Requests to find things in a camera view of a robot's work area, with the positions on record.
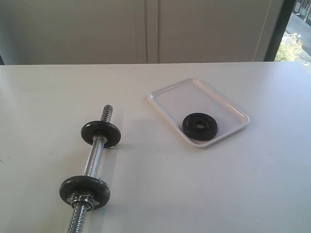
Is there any chrome threaded dumbbell bar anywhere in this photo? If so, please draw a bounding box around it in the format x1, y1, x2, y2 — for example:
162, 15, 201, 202
67, 105, 113, 233

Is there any chrome spin-lock collar nut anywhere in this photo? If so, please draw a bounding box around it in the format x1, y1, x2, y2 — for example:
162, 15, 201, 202
67, 192, 94, 211

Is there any white plastic tray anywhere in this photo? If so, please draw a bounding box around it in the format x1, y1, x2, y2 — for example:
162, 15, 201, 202
149, 79, 250, 148

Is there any black weight plate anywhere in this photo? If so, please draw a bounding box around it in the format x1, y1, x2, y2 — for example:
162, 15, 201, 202
182, 113, 218, 141
59, 175, 110, 210
81, 121, 121, 148

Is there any dark window frame post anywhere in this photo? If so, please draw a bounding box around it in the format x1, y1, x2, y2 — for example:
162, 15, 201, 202
263, 0, 296, 62

